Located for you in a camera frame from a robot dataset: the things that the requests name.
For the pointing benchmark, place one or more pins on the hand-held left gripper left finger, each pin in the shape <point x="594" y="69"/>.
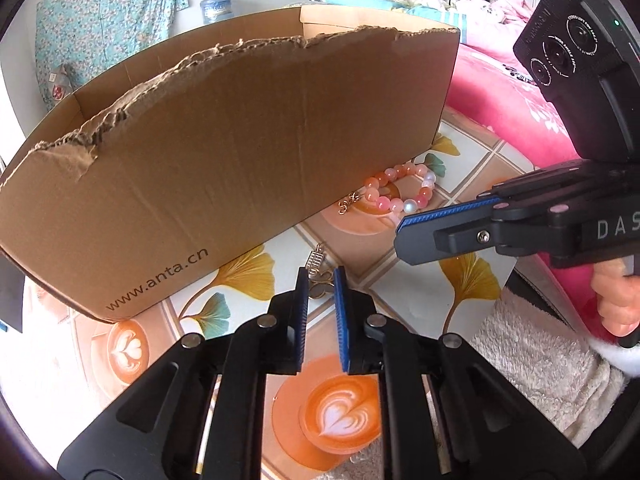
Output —
<point x="301" y="320"/>

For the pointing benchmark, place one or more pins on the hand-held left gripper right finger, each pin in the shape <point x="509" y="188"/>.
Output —
<point x="341" y="320"/>

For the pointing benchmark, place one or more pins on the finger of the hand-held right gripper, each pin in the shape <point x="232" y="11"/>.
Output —
<point x="440" y="242"/>
<point x="545" y="185"/>

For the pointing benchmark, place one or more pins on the large gold butterfly charm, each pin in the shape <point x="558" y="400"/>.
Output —
<point x="320" y="285"/>

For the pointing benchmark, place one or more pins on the brown cardboard box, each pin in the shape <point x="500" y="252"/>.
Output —
<point x="225" y="160"/>

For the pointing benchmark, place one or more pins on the person's right hand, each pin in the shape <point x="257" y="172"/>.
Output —
<point x="620" y="305"/>

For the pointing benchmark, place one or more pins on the orange tile pattern tablecloth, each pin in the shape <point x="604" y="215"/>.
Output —
<point x="360" y="245"/>

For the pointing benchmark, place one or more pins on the pink floral blanket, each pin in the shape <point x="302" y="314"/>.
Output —
<point x="490" y="90"/>

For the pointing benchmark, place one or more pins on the red patterned hanging scroll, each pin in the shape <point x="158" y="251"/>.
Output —
<point x="60" y="87"/>

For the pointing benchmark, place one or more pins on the teal floral wall cloth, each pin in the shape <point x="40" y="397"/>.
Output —
<point x="100" y="20"/>

